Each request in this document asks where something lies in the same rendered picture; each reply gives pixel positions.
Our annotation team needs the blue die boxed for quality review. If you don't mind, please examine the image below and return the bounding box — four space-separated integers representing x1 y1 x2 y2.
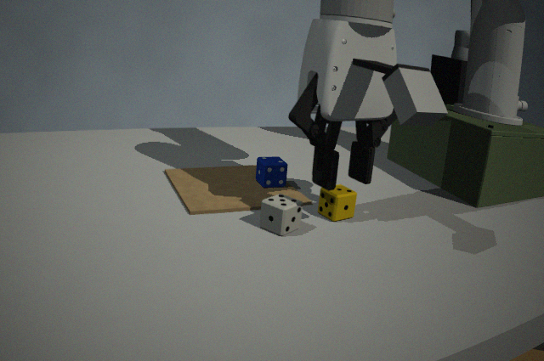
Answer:
256 157 287 188

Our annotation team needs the yellow die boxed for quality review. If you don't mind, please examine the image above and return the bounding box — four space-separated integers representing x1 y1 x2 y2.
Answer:
318 184 357 222

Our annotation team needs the white die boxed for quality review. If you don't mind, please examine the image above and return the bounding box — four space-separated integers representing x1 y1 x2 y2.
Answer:
260 194 303 236

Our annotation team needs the tan flat mat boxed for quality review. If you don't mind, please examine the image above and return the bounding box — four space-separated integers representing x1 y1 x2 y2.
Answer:
165 165 312 215

